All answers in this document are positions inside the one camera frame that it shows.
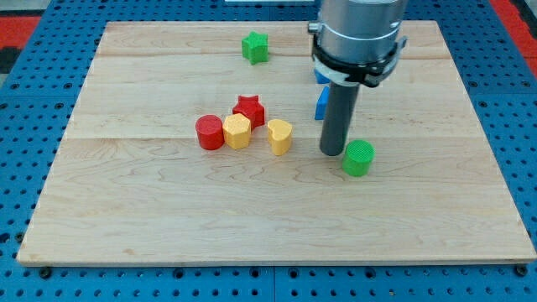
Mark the blue block behind arm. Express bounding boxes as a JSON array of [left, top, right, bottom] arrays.
[[314, 69, 331, 85]]

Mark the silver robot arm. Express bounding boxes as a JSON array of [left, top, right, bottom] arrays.
[[308, 0, 408, 87]]

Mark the blue cube block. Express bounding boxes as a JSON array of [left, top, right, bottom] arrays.
[[314, 86, 330, 120]]

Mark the yellow heart block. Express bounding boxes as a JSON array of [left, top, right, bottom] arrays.
[[267, 119, 293, 156]]

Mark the yellow hexagon block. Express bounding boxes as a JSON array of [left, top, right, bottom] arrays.
[[222, 113, 251, 149]]

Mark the red star block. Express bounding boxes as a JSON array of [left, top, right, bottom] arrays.
[[232, 95, 265, 130]]

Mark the red cylinder block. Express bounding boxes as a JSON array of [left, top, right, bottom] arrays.
[[195, 115, 225, 150]]

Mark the light wooden board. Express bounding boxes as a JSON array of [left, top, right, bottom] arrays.
[[17, 21, 536, 267]]

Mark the green cylinder block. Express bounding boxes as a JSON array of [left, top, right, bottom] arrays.
[[341, 140, 375, 177]]

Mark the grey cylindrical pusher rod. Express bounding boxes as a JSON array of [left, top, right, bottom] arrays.
[[320, 83, 359, 156]]

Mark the green star block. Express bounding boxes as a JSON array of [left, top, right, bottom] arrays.
[[242, 31, 269, 65]]

